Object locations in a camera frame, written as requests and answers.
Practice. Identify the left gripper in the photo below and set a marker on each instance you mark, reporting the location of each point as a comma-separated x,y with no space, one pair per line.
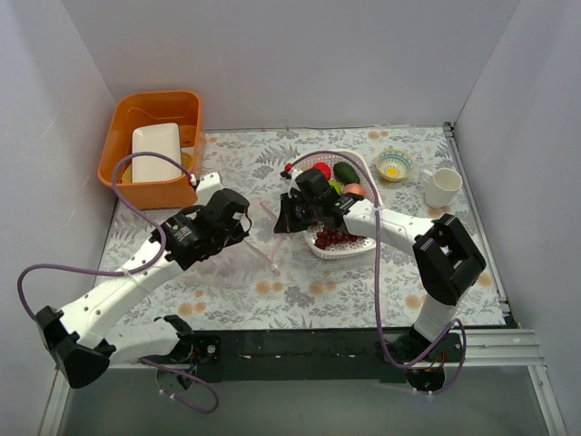
237,229

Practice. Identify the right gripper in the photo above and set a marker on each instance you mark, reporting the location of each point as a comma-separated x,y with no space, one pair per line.
293,214

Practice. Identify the clear zip top bag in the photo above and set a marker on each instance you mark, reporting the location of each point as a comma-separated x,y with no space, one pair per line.
243,264

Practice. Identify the red grape bunch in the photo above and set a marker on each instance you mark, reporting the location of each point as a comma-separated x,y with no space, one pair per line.
328,237

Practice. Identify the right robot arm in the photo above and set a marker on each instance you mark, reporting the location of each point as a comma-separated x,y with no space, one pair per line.
448,260

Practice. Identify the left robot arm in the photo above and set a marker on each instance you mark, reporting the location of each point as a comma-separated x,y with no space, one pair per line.
83,338

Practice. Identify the green apple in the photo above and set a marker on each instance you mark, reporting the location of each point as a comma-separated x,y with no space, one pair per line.
336,186

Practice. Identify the red strawberry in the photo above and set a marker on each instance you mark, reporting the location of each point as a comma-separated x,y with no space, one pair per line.
324,168

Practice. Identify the pink peach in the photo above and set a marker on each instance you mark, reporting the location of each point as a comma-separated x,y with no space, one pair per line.
354,188

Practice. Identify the dark green avocado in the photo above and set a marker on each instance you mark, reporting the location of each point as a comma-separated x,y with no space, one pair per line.
345,173

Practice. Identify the white perforated fruit basket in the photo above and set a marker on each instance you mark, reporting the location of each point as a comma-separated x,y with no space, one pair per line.
330,157

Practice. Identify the white rectangular plate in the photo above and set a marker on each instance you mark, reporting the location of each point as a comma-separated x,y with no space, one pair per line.
163,139

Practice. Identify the patterned small bowl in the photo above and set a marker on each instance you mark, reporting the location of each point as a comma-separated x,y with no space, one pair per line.
394,165

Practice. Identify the orange plastic tub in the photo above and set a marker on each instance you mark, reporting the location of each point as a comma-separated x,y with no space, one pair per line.
182,107

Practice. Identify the white mug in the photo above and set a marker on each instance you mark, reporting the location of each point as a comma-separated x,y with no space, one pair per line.
440,186

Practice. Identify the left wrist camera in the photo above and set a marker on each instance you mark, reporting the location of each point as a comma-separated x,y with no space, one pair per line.
208,184

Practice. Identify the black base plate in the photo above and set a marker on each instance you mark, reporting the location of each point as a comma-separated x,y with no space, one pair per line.
284,355

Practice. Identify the aluminium frame rail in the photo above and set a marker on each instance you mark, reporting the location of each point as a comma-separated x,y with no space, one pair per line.
502,390

